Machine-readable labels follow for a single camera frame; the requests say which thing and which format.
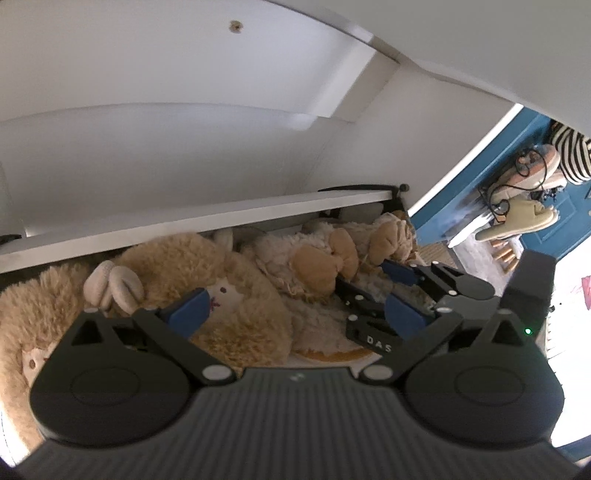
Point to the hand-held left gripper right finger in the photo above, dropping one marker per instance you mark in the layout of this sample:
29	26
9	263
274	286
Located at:
406	318

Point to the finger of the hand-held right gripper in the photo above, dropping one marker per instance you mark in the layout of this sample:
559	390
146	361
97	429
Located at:
364	309
452	284

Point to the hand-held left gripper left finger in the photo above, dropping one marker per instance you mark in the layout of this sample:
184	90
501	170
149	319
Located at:
191	311

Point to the tan fluffy animal slipper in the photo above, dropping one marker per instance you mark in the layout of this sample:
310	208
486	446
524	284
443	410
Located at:
46	314
184	263

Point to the cream fleece bow slipper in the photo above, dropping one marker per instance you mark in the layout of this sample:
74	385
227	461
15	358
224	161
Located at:
286	258
397	235

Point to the white shoe cabinet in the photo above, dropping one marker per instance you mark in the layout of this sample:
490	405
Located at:
184	92

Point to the beige slide sandal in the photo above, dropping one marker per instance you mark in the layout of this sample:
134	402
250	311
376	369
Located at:
517	219

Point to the blue door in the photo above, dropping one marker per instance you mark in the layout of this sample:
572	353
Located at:
572	217

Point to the black white striped cloth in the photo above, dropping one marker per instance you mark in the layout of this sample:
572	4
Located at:
575	157

